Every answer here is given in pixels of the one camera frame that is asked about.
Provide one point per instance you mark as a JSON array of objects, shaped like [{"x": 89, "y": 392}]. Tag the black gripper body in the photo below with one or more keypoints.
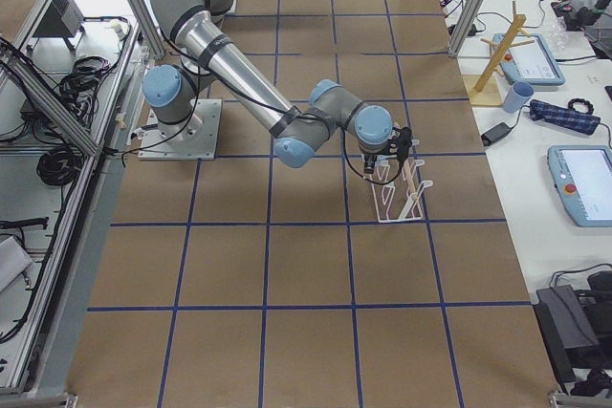
[{"x": 370, "y": 158}]

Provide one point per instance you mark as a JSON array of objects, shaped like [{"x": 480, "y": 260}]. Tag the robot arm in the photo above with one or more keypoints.
[{"x": 190, "y": 25}]

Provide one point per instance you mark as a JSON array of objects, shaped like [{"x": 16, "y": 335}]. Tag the blue cup on desk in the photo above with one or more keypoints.
[{"x": 518, "y": 95}]

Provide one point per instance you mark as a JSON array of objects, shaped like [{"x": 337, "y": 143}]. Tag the black power adapter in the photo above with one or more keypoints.
[{"x": 495, "y": 134}]

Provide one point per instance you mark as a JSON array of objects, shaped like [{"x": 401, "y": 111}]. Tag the wooden mug tree stand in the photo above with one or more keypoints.
[{"x": 481, "y": 92}]

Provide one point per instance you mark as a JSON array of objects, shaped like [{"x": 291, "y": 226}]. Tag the upper teach pendant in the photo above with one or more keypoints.
[{"x": 532, "y": 63}]

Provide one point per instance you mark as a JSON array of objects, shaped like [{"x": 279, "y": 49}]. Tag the teach pendant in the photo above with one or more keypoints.
[
  {"x": 582, "y": 178},
  {"x": 532, "y": 63}
]

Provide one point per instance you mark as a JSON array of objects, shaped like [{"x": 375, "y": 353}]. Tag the lower teach pendant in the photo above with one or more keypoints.
[{"x": 582, "y": 178}]

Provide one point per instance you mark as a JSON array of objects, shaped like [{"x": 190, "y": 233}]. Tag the plaid fabric pouch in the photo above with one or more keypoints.
[{"x": 577, "y": 116}]

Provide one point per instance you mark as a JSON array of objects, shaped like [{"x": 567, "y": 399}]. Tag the grey control box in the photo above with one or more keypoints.
[{"x": 62, "y": 19}]

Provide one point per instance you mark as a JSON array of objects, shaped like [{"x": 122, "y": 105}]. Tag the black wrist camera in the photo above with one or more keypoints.
[{"x": 400, "y": 143}]

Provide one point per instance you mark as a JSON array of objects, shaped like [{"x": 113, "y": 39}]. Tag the white wire cup rack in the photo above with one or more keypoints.
[{"x": 401, "y": 200}]

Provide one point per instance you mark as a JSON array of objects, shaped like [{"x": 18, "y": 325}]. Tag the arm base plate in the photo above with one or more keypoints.
[{"x": 195, "y": 139}]

